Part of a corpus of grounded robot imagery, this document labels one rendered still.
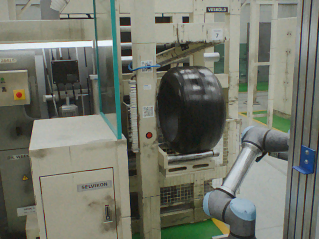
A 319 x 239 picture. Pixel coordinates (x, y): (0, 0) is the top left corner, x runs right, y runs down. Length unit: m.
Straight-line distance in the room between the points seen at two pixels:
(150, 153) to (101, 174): 0.85
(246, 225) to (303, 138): 0.48
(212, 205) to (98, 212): 0.53
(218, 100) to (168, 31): 0.65
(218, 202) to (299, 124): 0.55
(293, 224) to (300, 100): 0.51
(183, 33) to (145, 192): 1.15
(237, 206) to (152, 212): 1.00
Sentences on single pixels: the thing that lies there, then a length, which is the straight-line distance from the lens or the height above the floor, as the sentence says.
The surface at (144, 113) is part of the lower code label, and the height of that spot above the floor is 1.21.
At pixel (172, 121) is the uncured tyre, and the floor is 1.05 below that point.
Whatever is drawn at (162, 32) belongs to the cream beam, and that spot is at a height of 1.72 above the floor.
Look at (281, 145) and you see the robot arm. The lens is 1.81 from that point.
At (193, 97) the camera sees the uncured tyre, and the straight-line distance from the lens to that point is 2.14.
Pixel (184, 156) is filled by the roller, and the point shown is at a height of 0.91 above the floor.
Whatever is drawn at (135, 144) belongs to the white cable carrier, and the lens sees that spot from 2.29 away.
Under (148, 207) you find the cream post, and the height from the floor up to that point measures 0.54.
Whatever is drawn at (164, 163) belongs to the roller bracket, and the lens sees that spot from 2.26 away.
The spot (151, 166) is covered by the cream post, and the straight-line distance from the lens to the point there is 2.36.
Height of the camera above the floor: 1.69
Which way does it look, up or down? 14 degrees down
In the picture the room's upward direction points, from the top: 2 degrees counter-clockwise
